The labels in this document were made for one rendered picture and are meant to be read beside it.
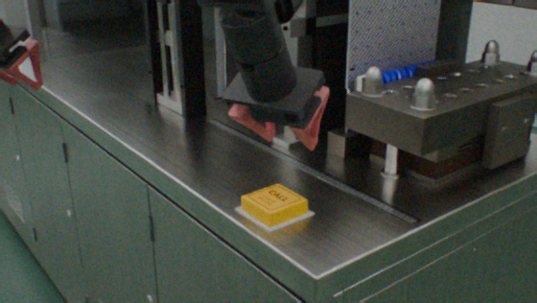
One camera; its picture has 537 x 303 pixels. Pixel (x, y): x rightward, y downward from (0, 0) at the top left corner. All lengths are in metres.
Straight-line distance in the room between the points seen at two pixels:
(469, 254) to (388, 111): 0.26
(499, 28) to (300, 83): 3.37
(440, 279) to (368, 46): 0.40
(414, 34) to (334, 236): 0.47
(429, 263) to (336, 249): 0.18
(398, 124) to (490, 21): 3.13
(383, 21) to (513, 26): 2.90
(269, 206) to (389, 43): 0.41
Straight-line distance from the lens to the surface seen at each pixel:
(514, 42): 3.92
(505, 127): 1.01
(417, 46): 1.13
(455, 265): 0.96
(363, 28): 1.01
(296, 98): 0.63
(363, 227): 0.82
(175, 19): 1.22
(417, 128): 0.87
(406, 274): 0.86
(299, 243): 0.78
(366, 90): 0.95
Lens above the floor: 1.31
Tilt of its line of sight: 22 degrees down
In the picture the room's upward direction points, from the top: straight up
